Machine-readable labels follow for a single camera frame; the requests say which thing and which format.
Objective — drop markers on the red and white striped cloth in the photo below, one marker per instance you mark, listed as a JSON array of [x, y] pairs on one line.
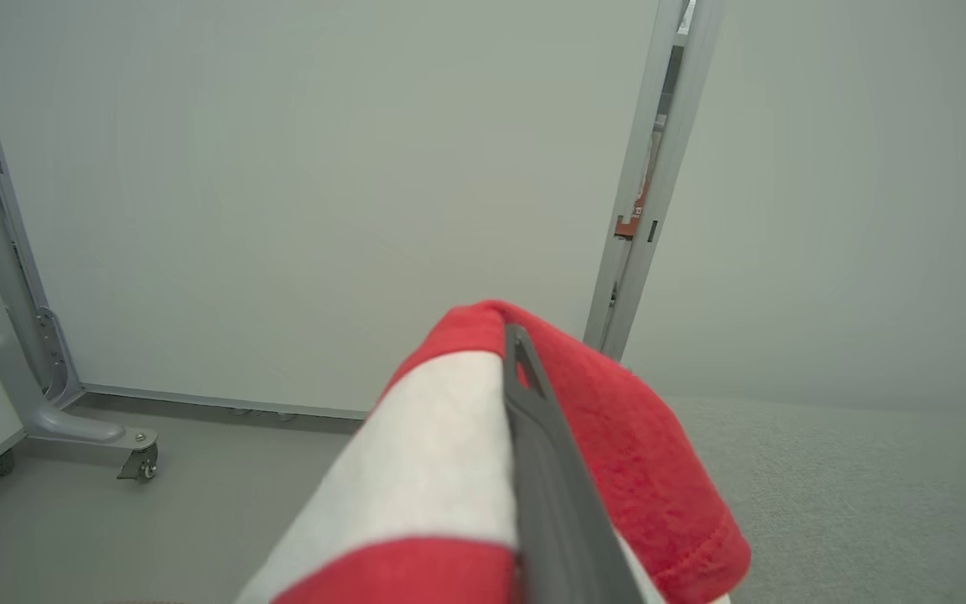
[[433, 453]]

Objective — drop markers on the large white partition panel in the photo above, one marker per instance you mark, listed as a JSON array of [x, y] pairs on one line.
[[324, 193]]

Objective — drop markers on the grey partition foot with caster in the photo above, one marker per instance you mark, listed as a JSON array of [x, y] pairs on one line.
[[72, 426]]

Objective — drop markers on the orange red object behind partition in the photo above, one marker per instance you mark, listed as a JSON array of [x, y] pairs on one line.
[[632, 220]]

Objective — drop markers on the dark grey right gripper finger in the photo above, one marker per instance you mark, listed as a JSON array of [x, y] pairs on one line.
[[558, 503]]

